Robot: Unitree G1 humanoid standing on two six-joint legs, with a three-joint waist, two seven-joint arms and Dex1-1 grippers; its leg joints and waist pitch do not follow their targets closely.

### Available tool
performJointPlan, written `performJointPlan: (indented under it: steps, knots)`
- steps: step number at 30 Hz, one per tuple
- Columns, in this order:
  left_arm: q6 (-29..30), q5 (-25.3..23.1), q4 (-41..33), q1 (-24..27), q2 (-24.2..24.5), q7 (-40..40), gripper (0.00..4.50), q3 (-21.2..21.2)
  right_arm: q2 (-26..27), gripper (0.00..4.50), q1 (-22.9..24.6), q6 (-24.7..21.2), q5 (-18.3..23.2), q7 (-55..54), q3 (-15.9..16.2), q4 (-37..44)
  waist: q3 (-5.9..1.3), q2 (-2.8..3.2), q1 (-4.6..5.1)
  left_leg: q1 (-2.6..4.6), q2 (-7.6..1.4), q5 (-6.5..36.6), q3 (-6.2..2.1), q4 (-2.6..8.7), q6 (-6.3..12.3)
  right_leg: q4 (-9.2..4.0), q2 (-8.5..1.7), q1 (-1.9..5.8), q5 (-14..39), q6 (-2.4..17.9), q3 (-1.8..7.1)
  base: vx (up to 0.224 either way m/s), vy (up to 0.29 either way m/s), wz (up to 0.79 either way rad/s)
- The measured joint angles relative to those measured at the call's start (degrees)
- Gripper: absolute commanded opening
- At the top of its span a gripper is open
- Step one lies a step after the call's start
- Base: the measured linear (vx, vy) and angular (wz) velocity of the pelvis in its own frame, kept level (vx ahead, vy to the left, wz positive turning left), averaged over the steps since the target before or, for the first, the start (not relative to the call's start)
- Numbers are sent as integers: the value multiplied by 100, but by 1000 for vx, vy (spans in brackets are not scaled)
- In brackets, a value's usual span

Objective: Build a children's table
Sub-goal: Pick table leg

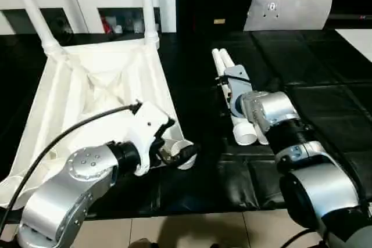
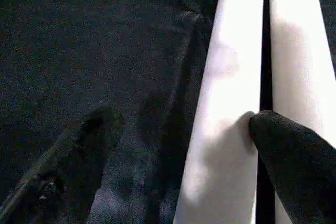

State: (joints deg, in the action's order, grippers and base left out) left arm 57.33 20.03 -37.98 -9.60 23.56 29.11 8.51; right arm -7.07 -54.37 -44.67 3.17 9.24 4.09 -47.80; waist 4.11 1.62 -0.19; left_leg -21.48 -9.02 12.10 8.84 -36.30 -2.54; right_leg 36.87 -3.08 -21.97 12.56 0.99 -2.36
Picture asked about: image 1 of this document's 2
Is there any white plastic table leg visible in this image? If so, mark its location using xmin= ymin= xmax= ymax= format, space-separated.
xmin=219 ymin=49 xmax=270 ymax=145
xmin=211 ymin=48 xmax=260 ymax=146
xmin=138 ymin=0 xmax=160 ymax=49

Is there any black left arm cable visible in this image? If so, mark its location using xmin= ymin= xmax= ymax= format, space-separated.
xmin=0 ymin=99 xmax=143 ymax=226

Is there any white leg with black mark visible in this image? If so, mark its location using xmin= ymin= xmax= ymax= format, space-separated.
xmin=5 ymin=0 xmax=63 ymax=56

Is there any grey printed cushion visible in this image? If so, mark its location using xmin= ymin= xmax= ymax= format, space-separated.
xmin=243 ymin=0 xmax=334 ymax=32

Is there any black bar with red mark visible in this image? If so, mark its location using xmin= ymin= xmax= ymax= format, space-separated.
xmin=330 ymin=14 xmax=372 ymax=23

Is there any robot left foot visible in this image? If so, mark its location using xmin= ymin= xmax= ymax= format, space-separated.
xmin=129 ymin=239 xmax=158 ymax=248

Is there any white plastic table top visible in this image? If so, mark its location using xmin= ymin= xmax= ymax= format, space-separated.
xmin=0 ymin=40 xmax=199 ymax=210

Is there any black work mat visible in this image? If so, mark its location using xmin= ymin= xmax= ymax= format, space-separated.
xmin=0 ymin=28 xmax=372 ymax=220

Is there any white flat board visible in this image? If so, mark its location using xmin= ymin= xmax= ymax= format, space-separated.
xmin=334 ymin=28 xmax=372 ymax=60

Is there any red bottle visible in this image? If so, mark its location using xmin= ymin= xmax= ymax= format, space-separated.
xmin=103 ymin=15 xmax=113 ymax=34

